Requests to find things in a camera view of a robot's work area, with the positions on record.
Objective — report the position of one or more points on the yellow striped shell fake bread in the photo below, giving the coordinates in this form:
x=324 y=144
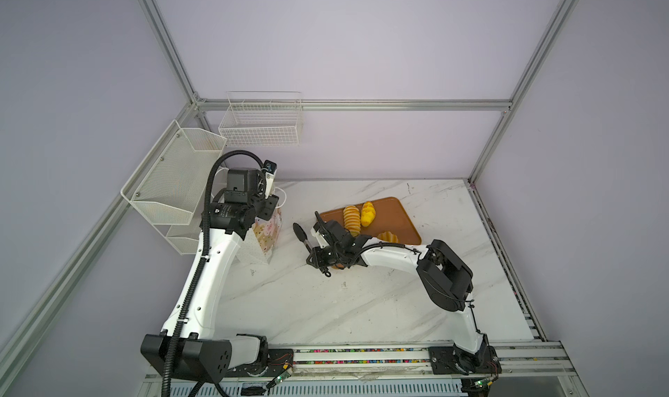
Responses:
x=388 y=237

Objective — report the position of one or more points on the yellow ridged fake bread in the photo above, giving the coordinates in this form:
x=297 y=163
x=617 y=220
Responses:
x=352 y=220

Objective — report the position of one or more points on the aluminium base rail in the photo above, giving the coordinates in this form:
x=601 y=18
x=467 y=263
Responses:
x=539 y=367

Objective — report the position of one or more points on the white mesh wall shelf lower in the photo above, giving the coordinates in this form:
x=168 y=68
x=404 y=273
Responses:
x=184 y=239

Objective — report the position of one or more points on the yellow oblong fake bread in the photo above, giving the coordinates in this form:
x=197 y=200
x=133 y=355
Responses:
x=367 y=214

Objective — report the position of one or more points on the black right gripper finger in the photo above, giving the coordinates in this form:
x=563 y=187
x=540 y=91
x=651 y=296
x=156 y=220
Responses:
x=302 y=236
x=326 y=272

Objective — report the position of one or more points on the brown rectangular tray mat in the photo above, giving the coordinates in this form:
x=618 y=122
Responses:
x=391 y=216

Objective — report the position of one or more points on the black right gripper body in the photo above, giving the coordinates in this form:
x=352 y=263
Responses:
x=326 y=257

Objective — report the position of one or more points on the cartoon animal paper gift bag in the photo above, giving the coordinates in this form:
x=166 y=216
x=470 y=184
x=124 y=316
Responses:
x=261 y=239

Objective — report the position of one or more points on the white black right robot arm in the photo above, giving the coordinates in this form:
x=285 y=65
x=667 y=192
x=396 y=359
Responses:
x=447 y=280

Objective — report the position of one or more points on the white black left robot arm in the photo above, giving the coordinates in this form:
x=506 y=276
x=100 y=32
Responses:
x=186 y=348

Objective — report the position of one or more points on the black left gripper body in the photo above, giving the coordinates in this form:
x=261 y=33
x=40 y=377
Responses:
x=264 y=207

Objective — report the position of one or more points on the white wire wall basket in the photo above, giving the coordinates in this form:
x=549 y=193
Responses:
x=262 y=119

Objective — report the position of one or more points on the white mesh wall shelf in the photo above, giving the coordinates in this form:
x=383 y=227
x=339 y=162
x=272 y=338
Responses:
x=167 y=187
x=184 y=239

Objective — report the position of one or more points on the white mesh wall shelf upper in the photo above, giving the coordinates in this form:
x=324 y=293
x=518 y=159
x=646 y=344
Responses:
x=167 y=187

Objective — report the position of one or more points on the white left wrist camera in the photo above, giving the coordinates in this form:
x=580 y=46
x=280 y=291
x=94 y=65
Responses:
x=269 y=170

